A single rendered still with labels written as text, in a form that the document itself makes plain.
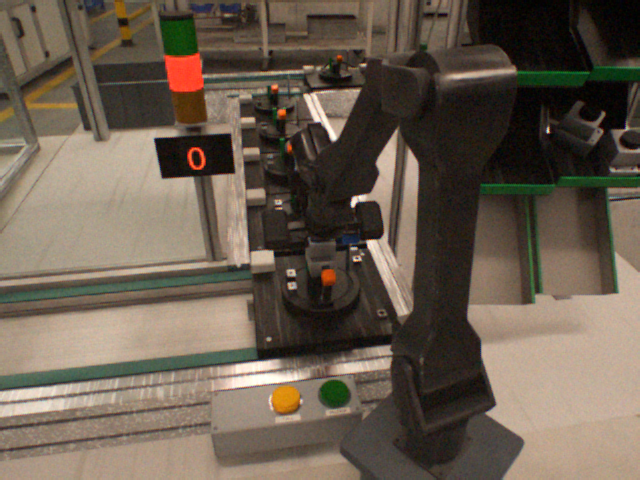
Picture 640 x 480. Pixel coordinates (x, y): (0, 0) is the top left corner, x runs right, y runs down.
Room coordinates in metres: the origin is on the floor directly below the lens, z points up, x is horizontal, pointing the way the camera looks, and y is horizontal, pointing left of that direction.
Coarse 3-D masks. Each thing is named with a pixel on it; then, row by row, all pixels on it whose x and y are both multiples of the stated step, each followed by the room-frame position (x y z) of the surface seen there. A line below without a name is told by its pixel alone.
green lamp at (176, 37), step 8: (160, 24) 0.73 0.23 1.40; (168, 24) 0.72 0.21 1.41; (176, 24) 0.72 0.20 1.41; (184, 24) 0.73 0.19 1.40; (192, 24) 0.74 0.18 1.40; (168, 32) 0.72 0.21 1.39; (176, 32) 0.72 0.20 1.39; (184, 32) 0.72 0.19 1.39; (192, 32) 0.73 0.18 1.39; (168, 40) 0.72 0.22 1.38; (176, 40) 0.72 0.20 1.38; (184, 40) 0.72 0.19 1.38; (192, 40) 0.73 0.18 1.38; (168, 48) 0.72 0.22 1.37; (176, 48) 0.72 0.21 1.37; (184, 48) 0.72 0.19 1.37; (192, 48) 0.73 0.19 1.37; (168, 56) 0.72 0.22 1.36; (176, 56) 0.72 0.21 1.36; (184, 56) 0.72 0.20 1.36
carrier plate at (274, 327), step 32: (288, 256) 0.77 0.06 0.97; (352, 256) 0.77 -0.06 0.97; (256, 288) 0.67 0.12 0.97; (384, 288) 0.67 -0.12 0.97; (256, 320) 0.59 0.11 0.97; (288, 320) 0.59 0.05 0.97; (320, 320) 0.59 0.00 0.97; (352, 320) 0.59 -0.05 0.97; (384, 320) 0.59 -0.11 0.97; (288, 352) 0.53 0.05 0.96
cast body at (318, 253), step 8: (328, 240) 0.64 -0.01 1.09; (312, 248) 0.64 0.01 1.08; (320, 248) 0.64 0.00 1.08; (328, 248) 0.64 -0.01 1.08; (312, 256) 0.64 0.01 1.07; (320, 256) 0.64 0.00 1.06; (328, 256) 0.64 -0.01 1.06; (312, 264) 0.62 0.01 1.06; (320, 264) 0.63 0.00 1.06; (328, 264) 0.63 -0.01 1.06; (336, 264) 0.63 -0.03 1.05; (312, 272) 0.62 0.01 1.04; (320, 272) 0.63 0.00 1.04; (336, 272) 0.63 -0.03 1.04
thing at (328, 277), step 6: (324, 270) 0.59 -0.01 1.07; (330, 270) 0.59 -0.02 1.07; (324, 276) 0.58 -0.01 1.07; (330, 276) 0.58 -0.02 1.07; (324, 282) 0.57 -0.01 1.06; (330, 282) 0.58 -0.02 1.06; (324, 288) 0.59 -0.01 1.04; (330, 288) 0.59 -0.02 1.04; (324, 294) 0.59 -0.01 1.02; (330, 294) 0.59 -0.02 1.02; (324, 300) 0.60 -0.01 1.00
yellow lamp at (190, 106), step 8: (200, 88) 0.74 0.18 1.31; (176, 96) 0.72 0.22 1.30; (184, 96) 0.72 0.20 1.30; (192, 96) 0.72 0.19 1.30; (200, 96) 0.73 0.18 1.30; (176, 104) 0.72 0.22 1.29; (184, 104) 0.72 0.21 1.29; (192, 104) 0.72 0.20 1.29; (200, 104) 0.73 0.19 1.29; (176, 112) 0.73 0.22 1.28; (184, 112) 0.72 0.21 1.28; (192, 112) 0.72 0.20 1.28; (200, 112) 0.73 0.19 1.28; (184, 120) 0.72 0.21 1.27; (192, 120) 0.72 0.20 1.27; (200, 120) 0.73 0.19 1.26
